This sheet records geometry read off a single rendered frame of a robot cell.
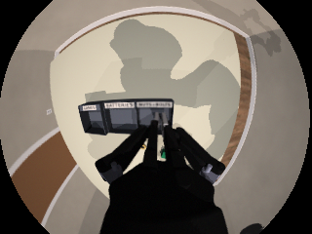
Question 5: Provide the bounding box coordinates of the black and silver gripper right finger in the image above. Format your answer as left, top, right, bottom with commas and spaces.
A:
162, 112, 225, 190

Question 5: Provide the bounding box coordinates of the black rack of bins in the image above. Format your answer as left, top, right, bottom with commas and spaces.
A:
78, 98, 174, 136

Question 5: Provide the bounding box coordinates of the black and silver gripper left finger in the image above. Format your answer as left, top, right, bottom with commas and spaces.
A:
95, 112, 159, 191

